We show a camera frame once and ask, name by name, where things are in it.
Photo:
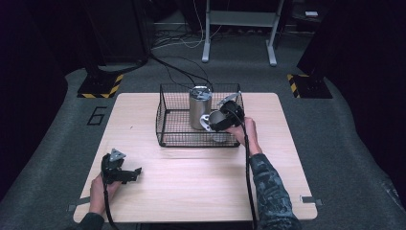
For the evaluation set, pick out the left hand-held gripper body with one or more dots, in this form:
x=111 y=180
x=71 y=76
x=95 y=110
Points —
x=111 y=167

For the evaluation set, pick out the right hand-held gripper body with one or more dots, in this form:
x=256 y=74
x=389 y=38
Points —
x=234 y=113

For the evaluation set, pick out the white mug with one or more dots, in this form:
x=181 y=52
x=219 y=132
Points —
x=216 y=117

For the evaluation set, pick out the tall grey ribbed cup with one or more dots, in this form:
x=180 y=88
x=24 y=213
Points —
x=198 y=110

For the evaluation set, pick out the person's right hand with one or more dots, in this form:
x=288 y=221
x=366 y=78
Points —
x=247 y=134

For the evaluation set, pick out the person's left hand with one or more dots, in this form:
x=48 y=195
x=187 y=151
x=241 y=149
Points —
x=99 y=195

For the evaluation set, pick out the striped stand base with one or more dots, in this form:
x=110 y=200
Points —
x=99 y=87
x=311 y=87

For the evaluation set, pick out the dark curtain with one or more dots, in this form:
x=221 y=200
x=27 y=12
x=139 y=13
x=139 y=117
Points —
x=367 y=80
x=28 y=96

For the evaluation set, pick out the small white box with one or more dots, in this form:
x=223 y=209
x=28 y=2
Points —
x=311 y=13

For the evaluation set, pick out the grey table corner bracket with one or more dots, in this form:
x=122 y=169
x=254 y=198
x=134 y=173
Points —
x=79 y=203
x=311 y=200

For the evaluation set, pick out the white desk frame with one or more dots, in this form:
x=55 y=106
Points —
x=207 y=38

